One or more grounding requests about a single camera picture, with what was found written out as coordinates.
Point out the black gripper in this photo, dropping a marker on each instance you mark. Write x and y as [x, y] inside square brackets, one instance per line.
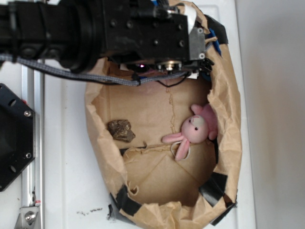
[167, 36]

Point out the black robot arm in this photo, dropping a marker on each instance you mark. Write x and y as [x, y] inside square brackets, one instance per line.
[69, 32]

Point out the brown crumpled rock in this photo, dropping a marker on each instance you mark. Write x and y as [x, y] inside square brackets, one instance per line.
[121, 130]

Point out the pink plush bunny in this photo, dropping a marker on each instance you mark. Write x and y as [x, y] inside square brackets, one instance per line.
[195, 129]

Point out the brown paper bag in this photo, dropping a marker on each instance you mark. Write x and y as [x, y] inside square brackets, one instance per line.
[146, 185]

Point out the aluminium rail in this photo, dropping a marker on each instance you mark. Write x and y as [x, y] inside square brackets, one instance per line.
[31, 215]

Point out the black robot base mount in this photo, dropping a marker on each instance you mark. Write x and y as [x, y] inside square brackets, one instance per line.
[16, 136]

